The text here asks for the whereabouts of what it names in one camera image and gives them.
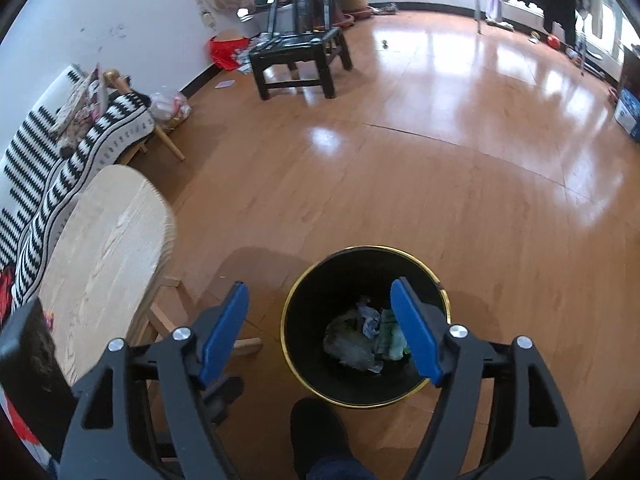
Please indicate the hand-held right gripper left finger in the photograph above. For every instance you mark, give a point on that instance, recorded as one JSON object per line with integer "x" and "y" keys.
{"x": 225, "y": 332}

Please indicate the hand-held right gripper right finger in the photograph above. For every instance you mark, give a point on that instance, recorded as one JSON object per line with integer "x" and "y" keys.
{"x": 415, "y": 330}

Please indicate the green white packet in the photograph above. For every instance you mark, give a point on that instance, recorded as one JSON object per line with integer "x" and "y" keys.
{"x": 392, "y": 340}

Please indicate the clear plastic bag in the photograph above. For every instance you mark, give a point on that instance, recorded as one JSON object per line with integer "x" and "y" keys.
{"x": 350, "y": 345}

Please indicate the black trash bin gold rim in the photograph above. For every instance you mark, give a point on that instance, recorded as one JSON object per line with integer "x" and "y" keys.
{"x": 320, "y": 290}

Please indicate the red cushion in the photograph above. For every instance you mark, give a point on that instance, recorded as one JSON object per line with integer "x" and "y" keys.
{"x": 5, "y": 285}

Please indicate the person's right foot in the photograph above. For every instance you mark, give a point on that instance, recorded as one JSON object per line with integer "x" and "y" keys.
{"x": 320, "y": 430}

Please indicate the wooden table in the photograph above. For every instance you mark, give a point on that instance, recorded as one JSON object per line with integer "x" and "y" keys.
{"x": 100, "y": 240}

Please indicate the person's right leg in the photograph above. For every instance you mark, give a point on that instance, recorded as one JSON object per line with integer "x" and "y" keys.
{"x": 340, "y": 470}

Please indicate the black white striped sofa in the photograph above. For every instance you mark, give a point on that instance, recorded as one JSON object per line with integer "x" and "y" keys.
{"x": 60, "y": 185}

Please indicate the brown plush toy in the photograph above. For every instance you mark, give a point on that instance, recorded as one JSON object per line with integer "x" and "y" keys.
{"x": 67, "y": 147}

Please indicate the plastic bag with items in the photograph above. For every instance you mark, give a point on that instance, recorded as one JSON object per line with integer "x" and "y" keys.
{"x": 170, "y": 107}

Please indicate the pink printed cushion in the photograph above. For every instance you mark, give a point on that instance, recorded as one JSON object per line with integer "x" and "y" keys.
{"x": 80, "y": 95}

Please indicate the papers on floor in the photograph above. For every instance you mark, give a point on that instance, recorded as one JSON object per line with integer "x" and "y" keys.
{"x": 250, "y": 57}

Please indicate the red bag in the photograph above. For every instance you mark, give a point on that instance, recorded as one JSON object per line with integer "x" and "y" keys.
{"x": 225, "y": 52}

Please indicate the black wooden chair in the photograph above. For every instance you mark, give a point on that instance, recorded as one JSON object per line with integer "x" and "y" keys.
{"x": 295, "y": 45}

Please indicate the blue white box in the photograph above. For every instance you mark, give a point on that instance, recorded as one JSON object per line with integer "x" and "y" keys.
{"x": 627, "y": 115}

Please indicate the red ball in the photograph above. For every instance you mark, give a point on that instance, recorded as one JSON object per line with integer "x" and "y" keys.
{"x": 553, "y": 40}

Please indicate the white hanging garment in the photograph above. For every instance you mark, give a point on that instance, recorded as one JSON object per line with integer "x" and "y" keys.
{"x": 595, "y": 5}

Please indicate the wooden sofa frame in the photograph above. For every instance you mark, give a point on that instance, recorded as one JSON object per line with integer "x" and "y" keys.
{"x": 170, "y": 145}

